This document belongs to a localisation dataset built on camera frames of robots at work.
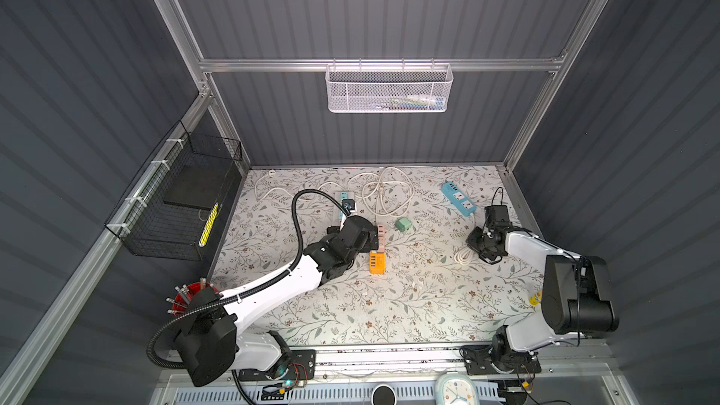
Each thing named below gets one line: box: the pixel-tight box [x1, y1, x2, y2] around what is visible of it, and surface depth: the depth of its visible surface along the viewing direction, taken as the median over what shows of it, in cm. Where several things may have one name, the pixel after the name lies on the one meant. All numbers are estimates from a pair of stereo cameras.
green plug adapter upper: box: [395, 217, 413, 233], surface depth 103 cm
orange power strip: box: [369, 250, 386, 275], surface depth 93 cm
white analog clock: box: [435, 372, 480, 405], surface depth 69 cm
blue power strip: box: [440, 181, 478, 217], surface depth 110 cm
